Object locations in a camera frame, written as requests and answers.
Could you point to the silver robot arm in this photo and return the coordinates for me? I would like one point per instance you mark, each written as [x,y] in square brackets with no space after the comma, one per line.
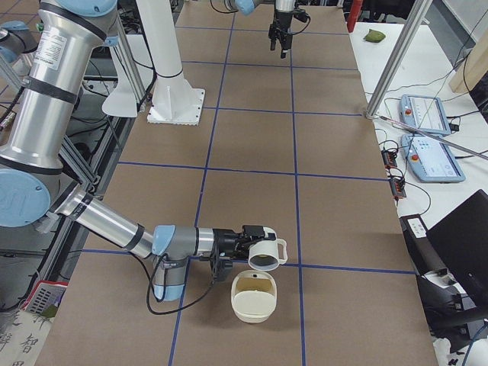
[246,7]
[31,168]

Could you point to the blue teach pendant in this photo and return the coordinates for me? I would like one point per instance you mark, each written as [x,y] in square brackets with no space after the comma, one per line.
[424,113]
[430,160]

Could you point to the green bean bag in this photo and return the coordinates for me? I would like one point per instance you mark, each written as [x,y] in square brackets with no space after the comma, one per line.
[374,36]

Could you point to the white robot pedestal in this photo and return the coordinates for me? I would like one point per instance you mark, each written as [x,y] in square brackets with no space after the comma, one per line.
[159,28]

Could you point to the white plastic basket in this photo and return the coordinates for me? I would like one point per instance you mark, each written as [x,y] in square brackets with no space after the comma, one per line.
[44,294]

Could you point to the aluminium frame post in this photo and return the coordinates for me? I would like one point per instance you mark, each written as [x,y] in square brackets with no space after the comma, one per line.
[401,46]

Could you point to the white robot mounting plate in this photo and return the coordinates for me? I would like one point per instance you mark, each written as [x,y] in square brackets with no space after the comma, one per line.
[179,107]

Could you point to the black box with label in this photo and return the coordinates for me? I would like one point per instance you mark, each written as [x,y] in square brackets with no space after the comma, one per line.
[422,253]

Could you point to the brown paper table mat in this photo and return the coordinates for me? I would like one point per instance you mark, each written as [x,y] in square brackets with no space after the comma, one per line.
[281,143]

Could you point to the thin metal rod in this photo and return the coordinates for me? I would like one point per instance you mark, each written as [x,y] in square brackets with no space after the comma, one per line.
[411,129]

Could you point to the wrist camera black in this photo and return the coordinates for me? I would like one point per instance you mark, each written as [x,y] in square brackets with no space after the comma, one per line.
[221,266]
[301,15]

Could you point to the red cylinder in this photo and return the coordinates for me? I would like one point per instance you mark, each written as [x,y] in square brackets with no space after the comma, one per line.
[353,15]

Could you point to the white HOME mug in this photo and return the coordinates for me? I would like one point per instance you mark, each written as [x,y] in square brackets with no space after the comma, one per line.
[271,246]

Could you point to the upper blue teach pendant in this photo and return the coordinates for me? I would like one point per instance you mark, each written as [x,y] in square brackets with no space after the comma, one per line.
[424,113]

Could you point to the cream plastic bin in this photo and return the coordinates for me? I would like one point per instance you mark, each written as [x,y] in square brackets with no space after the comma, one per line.
[253,296]

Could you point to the wooden plank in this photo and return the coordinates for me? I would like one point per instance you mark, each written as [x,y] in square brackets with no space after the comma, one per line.
[473,68]

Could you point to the lower blue teach pendant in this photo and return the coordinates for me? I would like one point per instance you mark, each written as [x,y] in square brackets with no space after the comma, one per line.
[430,160]

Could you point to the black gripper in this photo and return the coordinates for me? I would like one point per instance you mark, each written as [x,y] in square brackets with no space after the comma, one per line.
[225,239]
[281,18]

